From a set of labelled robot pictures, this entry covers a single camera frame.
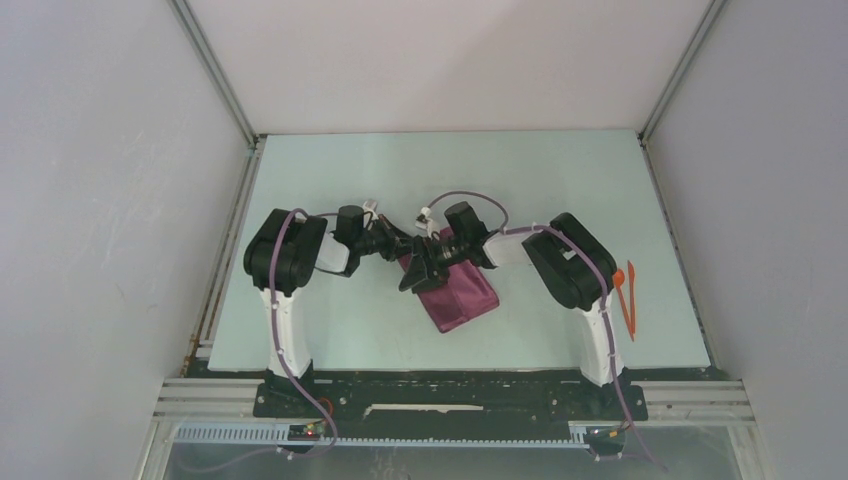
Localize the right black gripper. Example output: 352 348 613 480
399 235 468 295

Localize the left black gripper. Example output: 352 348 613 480
354 214 412 262

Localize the maroon satin cloth napkin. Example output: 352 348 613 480
408 229 500 334

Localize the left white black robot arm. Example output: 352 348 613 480
243 205 412 417

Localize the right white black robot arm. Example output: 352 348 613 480
399 202 623 418

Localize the small orange object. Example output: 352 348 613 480
612 268 630 337

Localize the orange plastic knife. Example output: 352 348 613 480
627 261 637 341

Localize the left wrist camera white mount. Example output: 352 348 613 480
362 199 379 220

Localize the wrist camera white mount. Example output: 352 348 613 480
415 206 440 239
362 199 379 220

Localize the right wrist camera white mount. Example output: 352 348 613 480
415 206 440 239

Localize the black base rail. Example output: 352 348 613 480
253 369 648 439

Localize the left aluminium corner post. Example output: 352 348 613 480
168 0 261 148

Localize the aluminium corner post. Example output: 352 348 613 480
168 0 261 148
638 0 730 147

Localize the white cable duct strip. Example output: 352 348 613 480
173 422 604 449

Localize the right aluminium corner post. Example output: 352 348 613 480
638 0 730 147

